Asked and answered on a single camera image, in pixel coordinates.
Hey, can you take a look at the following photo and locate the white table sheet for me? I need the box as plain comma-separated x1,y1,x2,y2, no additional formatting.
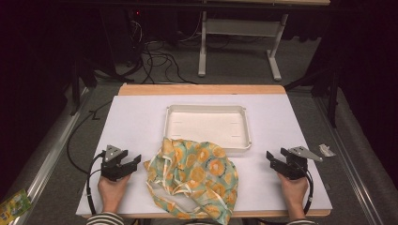
75,93,333,218

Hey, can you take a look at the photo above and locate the orange print fabric bag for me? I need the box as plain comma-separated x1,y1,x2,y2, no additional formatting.
143,137,239,225

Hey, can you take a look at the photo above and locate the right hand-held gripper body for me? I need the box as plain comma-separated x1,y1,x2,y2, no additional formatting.
277,145,324,181

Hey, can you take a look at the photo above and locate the white metal desk frame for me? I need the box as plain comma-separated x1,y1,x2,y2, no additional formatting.
197,10,289,83

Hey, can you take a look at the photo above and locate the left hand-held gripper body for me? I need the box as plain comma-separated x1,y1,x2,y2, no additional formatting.
99,144,135,183

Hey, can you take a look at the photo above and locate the black metal stand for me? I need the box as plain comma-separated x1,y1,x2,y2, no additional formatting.
69,52,99,117
283,67,343,128

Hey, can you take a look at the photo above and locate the person's right hand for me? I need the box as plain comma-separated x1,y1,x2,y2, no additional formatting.
276,172,310,218

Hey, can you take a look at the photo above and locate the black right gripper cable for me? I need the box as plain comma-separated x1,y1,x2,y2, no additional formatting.
300,170,315,216

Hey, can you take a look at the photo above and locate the tangle of black floor cables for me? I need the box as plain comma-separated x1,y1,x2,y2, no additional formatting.
123,12,201,85

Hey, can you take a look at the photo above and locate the thin black floor cable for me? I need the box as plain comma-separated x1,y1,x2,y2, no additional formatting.
66,99,115,175

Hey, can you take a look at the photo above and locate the green yellow packet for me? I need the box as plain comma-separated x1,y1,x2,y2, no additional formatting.
0,188,33,225

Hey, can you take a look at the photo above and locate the person's left hand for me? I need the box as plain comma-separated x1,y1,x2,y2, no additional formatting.
97,173,132,214

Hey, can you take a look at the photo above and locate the aluminium floor rail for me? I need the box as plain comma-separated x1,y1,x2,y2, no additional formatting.
12,87,92,225
314,96,378,225

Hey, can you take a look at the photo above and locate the white plastic tray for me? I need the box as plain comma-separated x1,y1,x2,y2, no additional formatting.
162,104,253,154

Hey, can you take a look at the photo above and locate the crumpled white paper scrap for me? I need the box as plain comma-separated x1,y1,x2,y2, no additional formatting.
318,143,337,158

